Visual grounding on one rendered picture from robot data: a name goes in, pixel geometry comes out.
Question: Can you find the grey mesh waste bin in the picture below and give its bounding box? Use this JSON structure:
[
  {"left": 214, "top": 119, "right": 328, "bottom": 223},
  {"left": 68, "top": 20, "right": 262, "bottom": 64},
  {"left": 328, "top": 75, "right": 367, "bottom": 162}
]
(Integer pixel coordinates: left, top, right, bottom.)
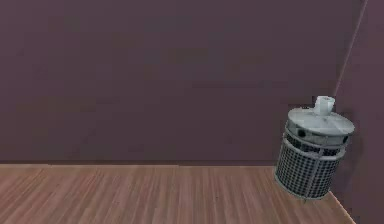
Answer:
[{"left": 273, "top": 106, "right": 356, "bottom": 201}]

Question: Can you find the white toilet tissue roll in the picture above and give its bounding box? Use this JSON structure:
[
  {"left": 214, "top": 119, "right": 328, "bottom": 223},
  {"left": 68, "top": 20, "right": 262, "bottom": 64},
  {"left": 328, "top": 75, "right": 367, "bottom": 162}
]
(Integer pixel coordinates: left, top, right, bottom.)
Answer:
[{"left": 313, "top": 95, "right": 336, "bottom": 117}]

